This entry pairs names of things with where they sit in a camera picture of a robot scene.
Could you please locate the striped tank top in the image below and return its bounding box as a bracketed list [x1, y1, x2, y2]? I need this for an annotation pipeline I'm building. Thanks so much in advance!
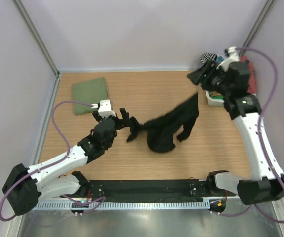
[199, 53, 218, 66]

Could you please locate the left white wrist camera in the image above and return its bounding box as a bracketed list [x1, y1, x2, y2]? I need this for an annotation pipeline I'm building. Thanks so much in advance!
[91, 99, 116, 118]

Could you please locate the green tank top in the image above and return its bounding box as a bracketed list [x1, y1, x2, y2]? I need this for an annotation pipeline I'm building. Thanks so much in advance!
[71, 77, 109, 104]

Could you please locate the pink tank top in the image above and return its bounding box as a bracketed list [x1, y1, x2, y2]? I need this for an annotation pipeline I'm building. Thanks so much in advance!
[240, 56, 257, 94]

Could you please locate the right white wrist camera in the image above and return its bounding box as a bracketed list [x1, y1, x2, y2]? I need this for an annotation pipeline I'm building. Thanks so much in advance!
[217, 46, 240, 72]

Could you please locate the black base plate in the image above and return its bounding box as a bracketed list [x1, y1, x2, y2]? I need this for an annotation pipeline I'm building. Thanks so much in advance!
[73, 177, 235, 202]

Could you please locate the white laundry basket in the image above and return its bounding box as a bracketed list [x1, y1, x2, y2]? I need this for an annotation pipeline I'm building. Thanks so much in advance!
[205, 91, 224, 107]

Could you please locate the aluminium corner post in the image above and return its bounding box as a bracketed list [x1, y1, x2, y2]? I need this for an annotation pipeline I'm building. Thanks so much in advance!
[12, 0, 60, 77]
[242, 0, 277, 48]

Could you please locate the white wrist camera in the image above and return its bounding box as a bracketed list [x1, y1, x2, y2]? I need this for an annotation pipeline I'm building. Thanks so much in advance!
[217, 46, 240, 72]
[91, 99, 116, 118]

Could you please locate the aluminium frame rail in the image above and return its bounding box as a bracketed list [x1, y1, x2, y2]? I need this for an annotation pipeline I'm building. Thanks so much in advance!
[13, 179, 284, 202]

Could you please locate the black tank top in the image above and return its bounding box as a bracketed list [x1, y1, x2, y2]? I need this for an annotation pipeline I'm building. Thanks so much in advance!
[126, 92, 199, 153]

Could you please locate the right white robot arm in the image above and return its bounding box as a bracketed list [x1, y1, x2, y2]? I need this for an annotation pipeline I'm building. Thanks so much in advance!
[187, 62, 284, 205]

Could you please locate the right aluminium corner post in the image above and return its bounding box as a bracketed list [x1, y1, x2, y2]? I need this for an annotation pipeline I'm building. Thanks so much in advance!
[242, 0, 277, 48]

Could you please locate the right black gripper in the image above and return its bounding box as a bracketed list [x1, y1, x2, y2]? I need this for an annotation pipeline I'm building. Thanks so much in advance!
[187, 59, 233, 97]

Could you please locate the light blue tank top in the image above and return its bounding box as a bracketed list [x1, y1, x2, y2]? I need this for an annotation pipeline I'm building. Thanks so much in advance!
[215, 55, 225, 64]

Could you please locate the left aluminium corner post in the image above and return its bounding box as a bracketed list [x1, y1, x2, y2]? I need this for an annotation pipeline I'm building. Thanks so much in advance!
[12, 0, 60, 77]

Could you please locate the white slotted cable duct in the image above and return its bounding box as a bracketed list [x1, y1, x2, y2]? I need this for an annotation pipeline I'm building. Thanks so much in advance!
[33, 199, 210, 211]

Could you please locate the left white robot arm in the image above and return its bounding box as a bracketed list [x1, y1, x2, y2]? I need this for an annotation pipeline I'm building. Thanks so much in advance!
[2, 108, 133, 216]

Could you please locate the yellow garment in basket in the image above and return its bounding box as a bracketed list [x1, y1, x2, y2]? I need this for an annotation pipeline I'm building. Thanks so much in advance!
[209, 91, 222, 97]

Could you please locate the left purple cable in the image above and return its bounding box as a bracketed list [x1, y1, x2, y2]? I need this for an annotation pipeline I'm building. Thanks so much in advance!
[0, 100, 107, 221]

